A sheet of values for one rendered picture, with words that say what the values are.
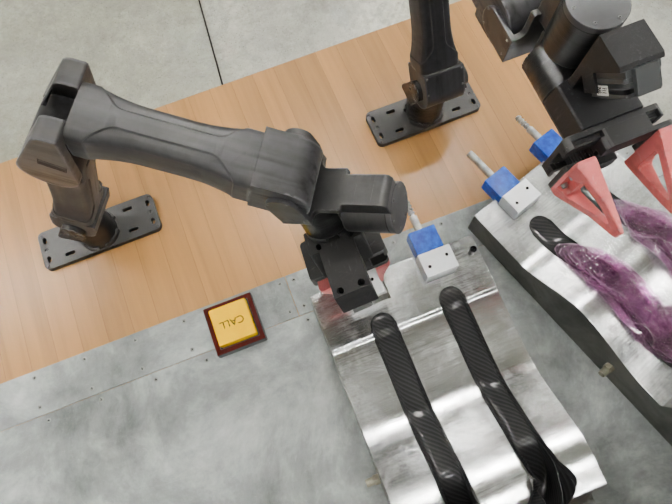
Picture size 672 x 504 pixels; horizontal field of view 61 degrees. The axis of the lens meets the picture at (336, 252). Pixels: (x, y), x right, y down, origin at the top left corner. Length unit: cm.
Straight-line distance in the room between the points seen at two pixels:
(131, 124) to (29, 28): 192
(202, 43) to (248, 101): 115
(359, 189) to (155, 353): 50
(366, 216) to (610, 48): 27
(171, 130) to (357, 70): 59
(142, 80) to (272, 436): 155
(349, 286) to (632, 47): 34
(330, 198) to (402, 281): 28
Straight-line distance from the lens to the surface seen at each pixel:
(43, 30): 247
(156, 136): 58
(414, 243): 85
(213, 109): 110
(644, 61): 56
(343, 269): 64
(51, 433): 101
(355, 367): 82
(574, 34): 58
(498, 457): 80
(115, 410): 97
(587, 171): 58
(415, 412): 83
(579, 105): 60
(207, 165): 57
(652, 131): 62
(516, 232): 94
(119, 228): 103
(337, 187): 60
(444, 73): 92
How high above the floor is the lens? 170
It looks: 72 degrees down
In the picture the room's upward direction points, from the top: 4 degrees counter-clockwise
